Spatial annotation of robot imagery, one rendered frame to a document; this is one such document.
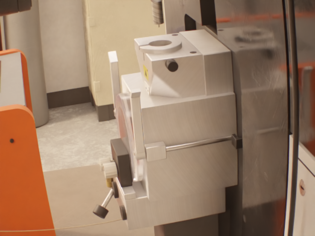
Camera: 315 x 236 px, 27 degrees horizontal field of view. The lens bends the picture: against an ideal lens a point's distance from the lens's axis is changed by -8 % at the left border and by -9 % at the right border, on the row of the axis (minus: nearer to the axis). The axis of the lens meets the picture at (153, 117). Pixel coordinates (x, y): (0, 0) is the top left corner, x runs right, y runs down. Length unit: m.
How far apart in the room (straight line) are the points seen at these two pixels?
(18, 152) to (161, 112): 0.45
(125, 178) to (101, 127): 3.23
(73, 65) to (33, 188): 3.18
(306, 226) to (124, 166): 0.25
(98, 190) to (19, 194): 0.62
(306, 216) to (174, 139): 0.21
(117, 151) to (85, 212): 0.91
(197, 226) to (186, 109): 0.14
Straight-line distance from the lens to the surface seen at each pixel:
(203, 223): 0.72
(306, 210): 0.49
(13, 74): 1.21
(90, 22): 3.78
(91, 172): 1.77
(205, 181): 0.68
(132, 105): 0.62
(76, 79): 4.26
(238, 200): 0.70
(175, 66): 0.63
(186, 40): 0.69
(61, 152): 3.67
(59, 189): 1.71
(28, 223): 1.11
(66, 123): 4.03
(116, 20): 3.81
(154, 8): 0.65
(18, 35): 3.85
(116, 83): 0.73
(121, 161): 0.68
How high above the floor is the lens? 1.48
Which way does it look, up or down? 22 degrees down
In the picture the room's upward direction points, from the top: 5 degrees counter-clockwise
